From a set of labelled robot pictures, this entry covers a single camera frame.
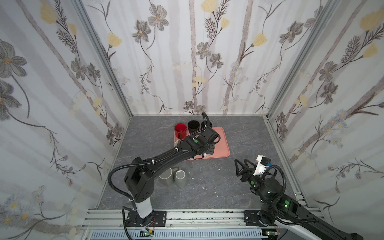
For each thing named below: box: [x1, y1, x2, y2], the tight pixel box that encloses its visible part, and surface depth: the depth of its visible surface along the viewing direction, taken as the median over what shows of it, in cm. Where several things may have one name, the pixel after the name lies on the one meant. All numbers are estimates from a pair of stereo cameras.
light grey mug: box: [174, 169, 189, 188], surface depth 82 cm
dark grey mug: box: [158, 167, 174, 187], surface depth 80 cm
